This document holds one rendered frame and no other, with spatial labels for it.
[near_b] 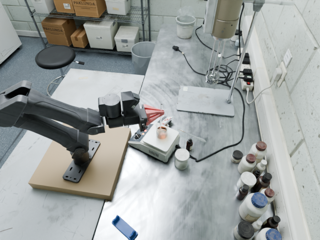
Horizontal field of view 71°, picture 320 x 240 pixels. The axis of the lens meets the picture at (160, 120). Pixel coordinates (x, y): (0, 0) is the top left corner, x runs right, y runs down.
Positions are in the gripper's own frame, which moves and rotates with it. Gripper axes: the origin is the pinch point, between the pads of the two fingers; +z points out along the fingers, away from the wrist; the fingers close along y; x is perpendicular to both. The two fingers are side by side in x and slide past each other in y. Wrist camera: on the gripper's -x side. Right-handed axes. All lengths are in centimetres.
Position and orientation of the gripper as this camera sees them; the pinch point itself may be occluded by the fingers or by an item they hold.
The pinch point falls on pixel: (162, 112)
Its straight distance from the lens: 82.7
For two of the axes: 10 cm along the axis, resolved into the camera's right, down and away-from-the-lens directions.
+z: 9.7, -1.6, 2.0
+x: -0.5, 6.7, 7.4
